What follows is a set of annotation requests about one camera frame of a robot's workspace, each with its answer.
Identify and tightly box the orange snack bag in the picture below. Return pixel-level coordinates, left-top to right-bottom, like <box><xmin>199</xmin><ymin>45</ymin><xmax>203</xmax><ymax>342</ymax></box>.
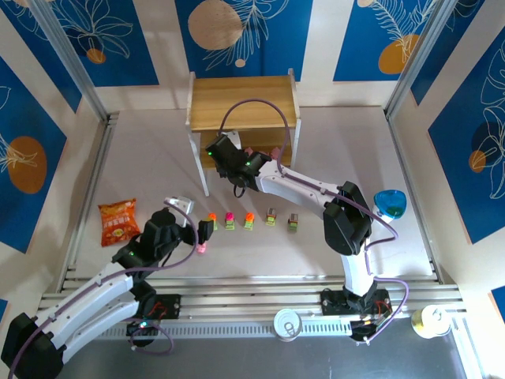
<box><xmin>97</xmin><ymin>197</ymin><xmax>141</xmax><ymax>248</ymax></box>

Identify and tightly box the grey slotted cable duct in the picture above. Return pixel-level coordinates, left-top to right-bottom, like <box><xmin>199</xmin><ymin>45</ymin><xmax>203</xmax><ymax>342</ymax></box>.
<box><xmin>94</xmin><ymin>321</ymin><xmax>356</xmax><ymax>341</ymax></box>

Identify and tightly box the yellow white tape roll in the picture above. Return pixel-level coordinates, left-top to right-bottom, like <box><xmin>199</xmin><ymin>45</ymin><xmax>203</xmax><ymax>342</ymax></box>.
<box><xmin>410</xmin><ymin>304</ymin><xmax>451</xmax><ymax>340</ymax></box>

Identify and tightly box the aluminium upright post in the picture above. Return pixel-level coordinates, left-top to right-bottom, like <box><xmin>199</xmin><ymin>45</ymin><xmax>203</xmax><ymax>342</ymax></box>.
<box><xmin>29</xmin><ymin>0</ymin><xmax>115</xmax><ymax>123</ymax></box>
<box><xmin>384</xmin><ymin>0</ymin><xmax>455</xmax><ymax>119</ymax></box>

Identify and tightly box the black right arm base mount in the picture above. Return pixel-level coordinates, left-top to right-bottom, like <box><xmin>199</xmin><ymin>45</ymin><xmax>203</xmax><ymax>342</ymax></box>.
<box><xmin>320</xmin><ymin>287</ymin><xmax>394</xmax><ymax>347</ymax></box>

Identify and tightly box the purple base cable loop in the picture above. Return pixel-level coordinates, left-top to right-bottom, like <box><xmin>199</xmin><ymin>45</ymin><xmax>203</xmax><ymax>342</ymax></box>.
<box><xmin>129</xmin><ymin>323</ymin><xmax>174</xmax><ymax>355</ymax></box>

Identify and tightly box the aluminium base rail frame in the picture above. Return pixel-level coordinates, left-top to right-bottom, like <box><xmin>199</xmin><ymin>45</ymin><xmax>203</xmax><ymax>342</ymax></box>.
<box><xmin>41</xmin><ymin>275</ymin><xmax>469</xmax><ymax>343</ymax></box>

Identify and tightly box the silver tin can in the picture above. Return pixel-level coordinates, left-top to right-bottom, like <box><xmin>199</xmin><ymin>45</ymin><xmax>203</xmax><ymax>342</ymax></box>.
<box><xmin>273</xmin><ymin>307</ymin><xmax>304</xmax><ymax>340</ymax></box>

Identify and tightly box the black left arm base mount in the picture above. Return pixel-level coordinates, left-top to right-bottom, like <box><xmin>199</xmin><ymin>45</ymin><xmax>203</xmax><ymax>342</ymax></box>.
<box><xmin>125</xmin><ymin>294</ymin><xmax>182</xmax><ymax>348</ymax></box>

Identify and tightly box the aluminium side rail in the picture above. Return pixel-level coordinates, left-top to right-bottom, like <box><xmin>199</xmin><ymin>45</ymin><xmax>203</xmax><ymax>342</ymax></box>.
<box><xmin>386</xmin><ymin>110</ymin><xmax>449</xmax><ymax>277</ymax></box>
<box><xmin>57</xmin><ymin>112</ymin><xmax>119</xmax><ymax>289</ymax></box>

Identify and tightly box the wooden two-tier shelf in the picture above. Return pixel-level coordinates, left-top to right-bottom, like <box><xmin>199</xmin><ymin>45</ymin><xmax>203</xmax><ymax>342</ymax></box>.
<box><xmin>185</xmin><ymin>69</ymin><xmax>303</xmax><ymax>198</ymax></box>

